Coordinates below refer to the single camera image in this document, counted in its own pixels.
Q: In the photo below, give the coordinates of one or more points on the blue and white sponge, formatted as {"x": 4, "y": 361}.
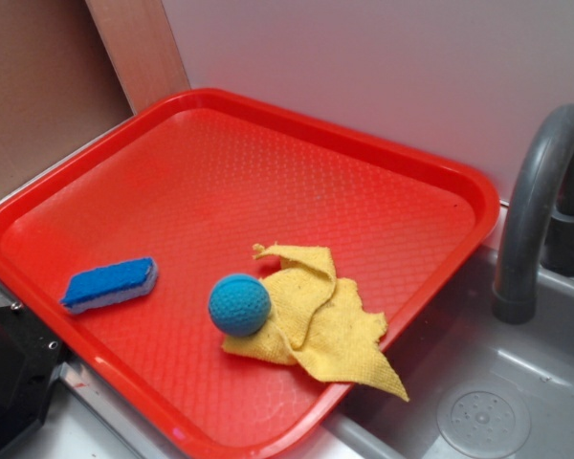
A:
{"x": 109, "y": 285}

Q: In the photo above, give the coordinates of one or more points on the red plastic tray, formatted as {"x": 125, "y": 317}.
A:
{"x": 196, "y": 181}

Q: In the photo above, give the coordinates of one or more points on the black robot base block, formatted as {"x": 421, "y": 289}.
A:
{"x": 30, "y": 358}

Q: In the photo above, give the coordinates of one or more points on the wooden corner post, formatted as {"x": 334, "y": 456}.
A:
{"x": 140, "y": 44}

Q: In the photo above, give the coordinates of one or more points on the grey plastic faucet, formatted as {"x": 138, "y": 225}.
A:
{"x": 539, "y": 227}

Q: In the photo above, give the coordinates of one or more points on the grey plastic sink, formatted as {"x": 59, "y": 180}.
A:
{"x": 477, "y": 387}

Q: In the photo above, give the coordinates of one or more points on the blue dimpled ball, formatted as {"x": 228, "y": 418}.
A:
{"x": 239, "y": 305}

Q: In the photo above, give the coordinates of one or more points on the yellow cloth rag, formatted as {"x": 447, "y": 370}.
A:
{"x": 317, "y": 321}

